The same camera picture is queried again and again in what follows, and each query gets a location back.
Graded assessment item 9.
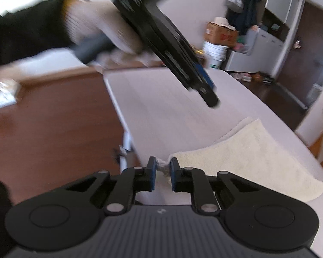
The clear wall box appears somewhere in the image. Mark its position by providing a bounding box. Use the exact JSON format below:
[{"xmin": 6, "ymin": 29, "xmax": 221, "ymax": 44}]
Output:
[{"xmin": 308, "ymin": 83, "xmax": 323, "ymax": 105}]

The white plastic bucket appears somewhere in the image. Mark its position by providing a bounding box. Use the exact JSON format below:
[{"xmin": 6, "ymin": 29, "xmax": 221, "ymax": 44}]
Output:
[{"xmin": 203, "ymin": 41, "xmax": 229, "ymax": 70}]

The pink plastic bag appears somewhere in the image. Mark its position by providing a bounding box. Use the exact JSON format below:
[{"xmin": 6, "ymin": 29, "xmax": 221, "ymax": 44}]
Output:
[{"xmin": 234, "ymin": 35, "xmax": 248, "ymax": 55}]

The dark hanging coat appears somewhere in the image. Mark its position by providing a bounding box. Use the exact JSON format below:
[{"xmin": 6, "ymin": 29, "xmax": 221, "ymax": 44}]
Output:
[{"xmin": 229, "ymin": 0, "xmax": 262, "ymax": 33}]

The grey white cabinet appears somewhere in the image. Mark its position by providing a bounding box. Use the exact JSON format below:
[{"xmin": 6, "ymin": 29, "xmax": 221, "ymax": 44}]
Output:
[{"xmin": 223, "ymin": 0, "xmax": 304, "ymax": 73}]

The large cardboard box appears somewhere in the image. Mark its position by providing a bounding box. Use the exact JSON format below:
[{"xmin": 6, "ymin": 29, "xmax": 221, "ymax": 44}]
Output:
[{"xmin": 204, "ymin": 21, "xmax": 240, "ymax": 47}]

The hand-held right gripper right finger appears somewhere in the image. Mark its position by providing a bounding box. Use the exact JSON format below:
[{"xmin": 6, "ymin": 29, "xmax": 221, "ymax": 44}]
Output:
[{"xmin": 170, "ymin": 157, "xmax": 272, "ymax": 216}]

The white table leg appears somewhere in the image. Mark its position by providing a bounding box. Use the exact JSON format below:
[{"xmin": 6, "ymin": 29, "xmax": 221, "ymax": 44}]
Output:
[{"xmin": 119, "ymin": 130, "xmax": 134, "ymax": 172}]

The white plastic bag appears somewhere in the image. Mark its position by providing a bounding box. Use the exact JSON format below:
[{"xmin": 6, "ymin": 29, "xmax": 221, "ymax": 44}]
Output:
[{"xmin": 0, "ymin": 79, "xmax": 20, "ymax": 111}]

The cream terry towel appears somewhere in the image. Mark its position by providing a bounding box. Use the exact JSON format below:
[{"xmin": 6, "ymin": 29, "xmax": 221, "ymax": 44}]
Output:
[{"xmin": 156, "ymin": 117, "xmax": 323, "ymax": 202}]

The person's left hand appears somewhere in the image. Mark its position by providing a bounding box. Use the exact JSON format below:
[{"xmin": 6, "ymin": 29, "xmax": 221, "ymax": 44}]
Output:
[{"xmin": 66, "ymin": 0, "xmax": 144, "ymax": 57}]

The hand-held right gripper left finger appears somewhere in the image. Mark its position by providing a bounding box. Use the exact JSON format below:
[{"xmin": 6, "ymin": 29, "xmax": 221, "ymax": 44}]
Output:
[{"xmin": 52, "ymin": 157, "xmax": 157, "ymax": 215}]

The dark brown door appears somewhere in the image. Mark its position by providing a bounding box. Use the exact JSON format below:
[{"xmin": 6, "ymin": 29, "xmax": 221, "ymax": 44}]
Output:
[{"xmin": 276, "ymin": 1, "xmax": 323, "ymax": 108}]

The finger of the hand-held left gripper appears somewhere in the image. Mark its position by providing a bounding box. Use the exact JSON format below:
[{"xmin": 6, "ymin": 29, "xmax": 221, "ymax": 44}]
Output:
[
  {"xmin": 188, "ymin": 56, "xmax": 215, "ymax": 91},
  {"xmin": 161, "ymin": 58, "xmax": 219, "ymax": 109}
]

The straw hat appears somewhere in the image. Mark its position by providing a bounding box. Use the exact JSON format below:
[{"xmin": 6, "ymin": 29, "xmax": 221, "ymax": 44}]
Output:
[{"xmin": 208, "ymin": 17, "xmax": 236, "ymax": 31}]

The row of shoes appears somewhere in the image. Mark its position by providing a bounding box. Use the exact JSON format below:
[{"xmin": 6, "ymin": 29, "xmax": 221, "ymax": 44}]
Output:
[{"xmin": 230, "ymin": 71, "xmax": 275, "ymax": 84}]

